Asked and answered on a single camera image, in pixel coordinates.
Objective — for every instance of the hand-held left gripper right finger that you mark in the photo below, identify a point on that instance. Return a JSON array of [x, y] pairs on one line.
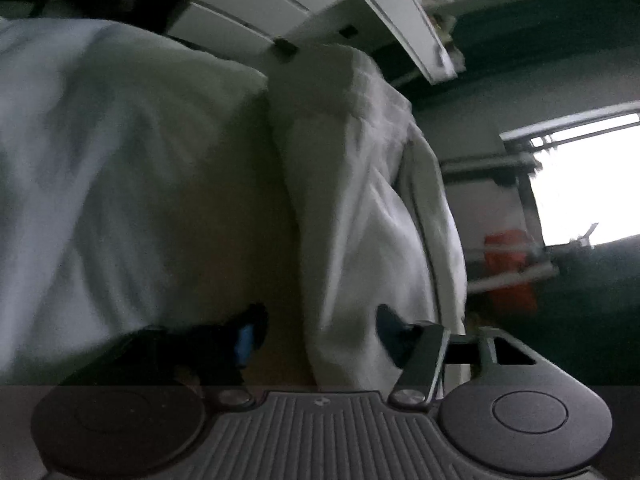
[[395, 335]]

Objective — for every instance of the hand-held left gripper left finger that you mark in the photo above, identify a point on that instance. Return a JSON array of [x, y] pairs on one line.
[[245, 342]]

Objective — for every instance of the white sweater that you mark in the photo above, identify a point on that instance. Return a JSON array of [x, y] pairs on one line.
[[360, 220]]

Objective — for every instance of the orange bag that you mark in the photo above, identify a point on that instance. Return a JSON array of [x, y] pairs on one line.
[[515, 297]]

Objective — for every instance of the silver tripod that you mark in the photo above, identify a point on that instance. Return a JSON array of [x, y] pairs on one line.
[[510, 278]]

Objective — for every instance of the dark green curtain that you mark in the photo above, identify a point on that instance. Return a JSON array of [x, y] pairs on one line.
[[580, 310], [550, 30]]

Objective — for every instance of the pale pink bed blanket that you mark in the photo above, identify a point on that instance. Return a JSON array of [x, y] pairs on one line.
[[125, 185]]

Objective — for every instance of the window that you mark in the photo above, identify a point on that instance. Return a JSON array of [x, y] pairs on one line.
[[585, 195]]

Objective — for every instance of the black socket under desk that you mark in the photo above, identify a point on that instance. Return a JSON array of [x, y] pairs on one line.
[[348, 31]]

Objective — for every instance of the white dressing desk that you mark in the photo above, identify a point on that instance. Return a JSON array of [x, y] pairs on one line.
[[250, 0]]

